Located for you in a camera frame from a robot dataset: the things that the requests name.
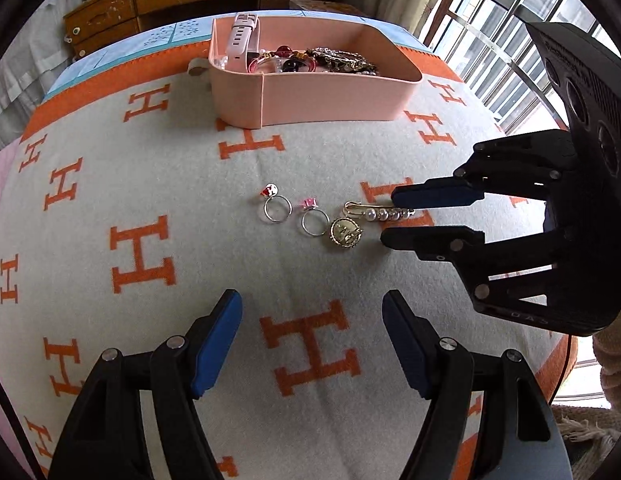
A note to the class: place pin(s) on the gold pearl pin brooch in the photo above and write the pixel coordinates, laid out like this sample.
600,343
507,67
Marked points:
346,232

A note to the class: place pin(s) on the orange patterned blanket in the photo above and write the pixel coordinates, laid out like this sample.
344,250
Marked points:
190,170

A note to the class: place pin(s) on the pink plastic box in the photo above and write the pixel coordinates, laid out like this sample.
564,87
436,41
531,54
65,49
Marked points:
315,97

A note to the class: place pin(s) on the beige fringed cloth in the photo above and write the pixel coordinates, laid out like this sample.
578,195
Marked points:
583,425

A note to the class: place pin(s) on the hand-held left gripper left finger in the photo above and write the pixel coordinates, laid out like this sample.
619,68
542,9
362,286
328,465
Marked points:
218,345

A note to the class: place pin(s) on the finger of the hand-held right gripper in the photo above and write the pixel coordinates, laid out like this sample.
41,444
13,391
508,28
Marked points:
435,194
430,241

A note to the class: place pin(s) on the metal window grille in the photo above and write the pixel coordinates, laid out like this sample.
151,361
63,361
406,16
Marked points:
490,35

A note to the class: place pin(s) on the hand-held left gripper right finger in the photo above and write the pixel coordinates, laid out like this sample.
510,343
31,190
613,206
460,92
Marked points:
405,345

